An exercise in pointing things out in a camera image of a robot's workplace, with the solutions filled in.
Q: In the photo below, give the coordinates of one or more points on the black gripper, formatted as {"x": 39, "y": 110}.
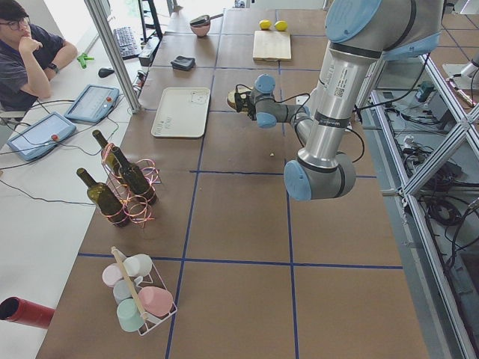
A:
{"x": 243, "y": 102}

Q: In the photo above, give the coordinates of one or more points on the white round plate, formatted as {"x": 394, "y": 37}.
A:
{"x": 238, "y": 104}

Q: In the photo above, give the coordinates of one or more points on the bread slice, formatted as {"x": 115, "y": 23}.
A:
{"x": 242, "y": 93}

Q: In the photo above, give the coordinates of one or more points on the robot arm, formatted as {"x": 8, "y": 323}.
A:
{"x": 360, "y": 33}

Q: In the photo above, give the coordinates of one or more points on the white bear tray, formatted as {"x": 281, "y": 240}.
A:
{"x": 182, "y": 113}

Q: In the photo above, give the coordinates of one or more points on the bamboo cutting board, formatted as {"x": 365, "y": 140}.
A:
{"x": 272, "y": 46}

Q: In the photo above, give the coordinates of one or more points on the grey folded cloth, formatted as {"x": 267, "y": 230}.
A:
{"x": 183, "y": 63}

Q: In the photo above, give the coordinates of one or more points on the yellow lemon near board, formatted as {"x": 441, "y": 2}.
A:
{"x": 281, "y": 25}

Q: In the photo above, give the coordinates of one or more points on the pink bowl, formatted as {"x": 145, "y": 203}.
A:
{"x": 200, "y": 26}

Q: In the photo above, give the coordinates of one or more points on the black keyboard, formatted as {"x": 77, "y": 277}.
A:
{"x": 127, "y": 42}

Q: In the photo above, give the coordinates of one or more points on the dark wine bottle upper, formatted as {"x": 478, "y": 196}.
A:
{"x": 134, "y": 178}

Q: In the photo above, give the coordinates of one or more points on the dark wine bottle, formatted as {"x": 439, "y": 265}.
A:
{"x": 134, "y": 178}
{"x": 104, "y": 198}

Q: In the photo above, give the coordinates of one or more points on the black computer mouse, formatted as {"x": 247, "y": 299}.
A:
{"x": 104, "y": 72}

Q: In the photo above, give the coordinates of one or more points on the blue teach pendant far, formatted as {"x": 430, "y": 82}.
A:
{"x": 93, "y": 104}

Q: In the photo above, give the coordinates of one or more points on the blue teach pendant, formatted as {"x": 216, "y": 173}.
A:
{"x": 93, "y": 104}
{"x": 42, "y": 137}

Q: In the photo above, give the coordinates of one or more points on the green clamp tool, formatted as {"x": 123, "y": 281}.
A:
{"x": 83, "y": 60}

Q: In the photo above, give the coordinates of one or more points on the dark wine bottle lower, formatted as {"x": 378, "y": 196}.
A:
{"x": 104, "y": 198}

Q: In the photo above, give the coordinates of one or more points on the white cup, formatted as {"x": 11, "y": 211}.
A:
{"x": 138, "y": 265}

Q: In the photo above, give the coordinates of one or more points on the blue teach pendant near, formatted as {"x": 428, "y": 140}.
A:
{"x": 42, "y": 137}

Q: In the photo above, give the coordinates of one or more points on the light pink cup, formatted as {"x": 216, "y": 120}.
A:
{"x": 111, "y": 275}

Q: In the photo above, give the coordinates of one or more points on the seated person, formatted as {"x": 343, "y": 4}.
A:
{"x": 30, "y": 58}

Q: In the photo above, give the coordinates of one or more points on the pink cup large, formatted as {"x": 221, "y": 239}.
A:
{"x": 155, "y": 300}

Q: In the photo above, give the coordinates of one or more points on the grey blue cup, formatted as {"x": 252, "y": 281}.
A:
{"x": 121, "y": 291}

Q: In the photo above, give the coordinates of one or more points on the mint green cup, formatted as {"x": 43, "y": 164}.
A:
{"x": 128, "y": 316}

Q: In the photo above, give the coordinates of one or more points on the red cylinder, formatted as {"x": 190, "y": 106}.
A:
{"x": 21, "y": 311}

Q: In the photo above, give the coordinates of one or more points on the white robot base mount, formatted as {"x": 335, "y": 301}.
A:
{"x": 301, "y": 101}

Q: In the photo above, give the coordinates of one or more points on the copper wire bottle rack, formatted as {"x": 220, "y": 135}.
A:
{"x": 136, "y": 207}

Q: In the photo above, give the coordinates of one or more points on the aluminium frame post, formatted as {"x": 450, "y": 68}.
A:
{"x": 99, "y": 18}

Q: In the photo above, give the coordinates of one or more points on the white wire cup rack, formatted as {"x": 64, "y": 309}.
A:
{"x": 153, "y": 279}

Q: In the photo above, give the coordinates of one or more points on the wooden rack handle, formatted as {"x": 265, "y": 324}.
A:
{"x": 119, "y": 260}

